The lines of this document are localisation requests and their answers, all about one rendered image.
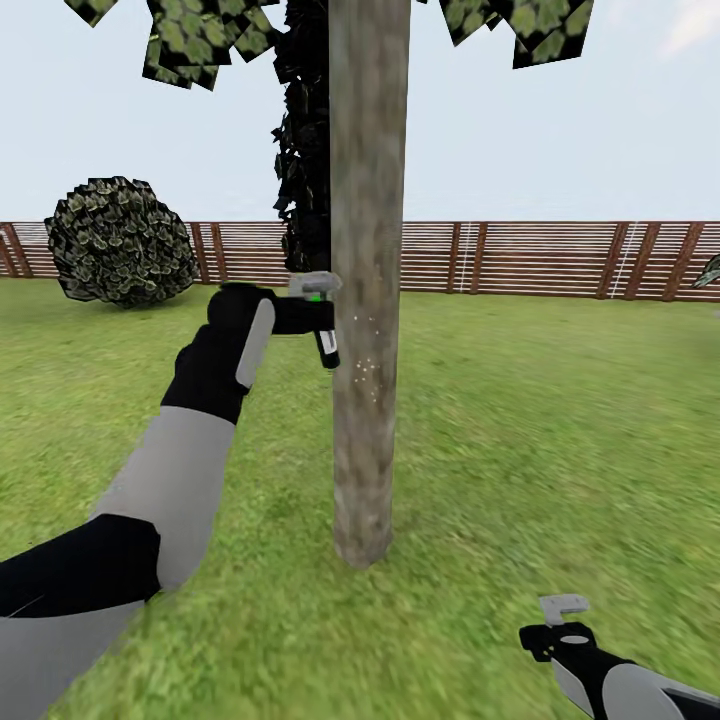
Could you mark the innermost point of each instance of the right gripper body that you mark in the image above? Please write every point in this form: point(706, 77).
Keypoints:
point(541, 636)

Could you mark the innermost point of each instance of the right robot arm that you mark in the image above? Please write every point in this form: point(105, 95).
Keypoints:
point(605, 686)

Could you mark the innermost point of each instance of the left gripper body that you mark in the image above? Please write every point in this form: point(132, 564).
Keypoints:
point(311, 316)

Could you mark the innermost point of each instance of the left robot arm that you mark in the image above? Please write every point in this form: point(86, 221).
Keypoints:
point(64, 601)

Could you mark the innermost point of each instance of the tree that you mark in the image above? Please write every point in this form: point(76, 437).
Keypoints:
point(303, 165)
point(369, 44)

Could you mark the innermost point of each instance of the pesticide atomizer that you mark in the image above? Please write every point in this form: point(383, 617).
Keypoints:
point(327, 349)

